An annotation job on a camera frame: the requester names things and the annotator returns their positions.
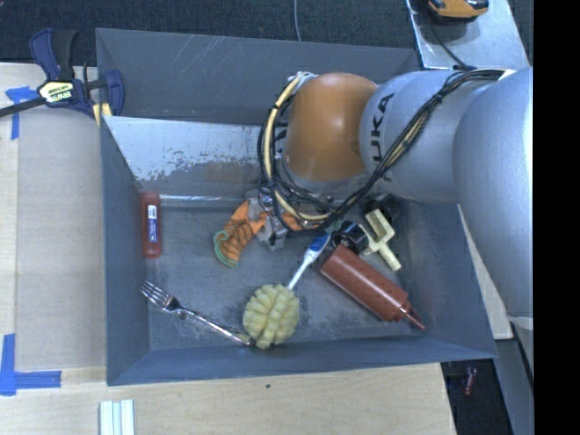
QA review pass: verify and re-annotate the silver metal fork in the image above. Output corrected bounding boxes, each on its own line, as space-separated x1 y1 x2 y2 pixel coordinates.
139 280 253 348

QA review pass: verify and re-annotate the black plastic cup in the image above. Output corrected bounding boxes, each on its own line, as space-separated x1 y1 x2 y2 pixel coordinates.
330 219 371 256

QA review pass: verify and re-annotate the red-brown squeeze bottle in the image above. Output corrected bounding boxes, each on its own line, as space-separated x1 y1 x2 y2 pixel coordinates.
318 243 428 333

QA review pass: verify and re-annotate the cream plastic tool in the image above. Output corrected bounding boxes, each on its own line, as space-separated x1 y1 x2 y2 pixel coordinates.
359 208 403 273

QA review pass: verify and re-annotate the black cylinder on white bracket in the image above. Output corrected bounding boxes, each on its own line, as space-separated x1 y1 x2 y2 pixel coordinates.
361 196 402 227

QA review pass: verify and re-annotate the grey metal bin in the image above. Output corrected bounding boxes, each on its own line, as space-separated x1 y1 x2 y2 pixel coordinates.
94 27 500 387

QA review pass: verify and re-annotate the yellow sponge dish brush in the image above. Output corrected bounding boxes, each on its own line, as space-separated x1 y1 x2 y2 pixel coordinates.
241 231 334 351

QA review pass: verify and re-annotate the orange black striped cloth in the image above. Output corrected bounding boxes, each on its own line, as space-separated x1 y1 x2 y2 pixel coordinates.
212 199 318 269

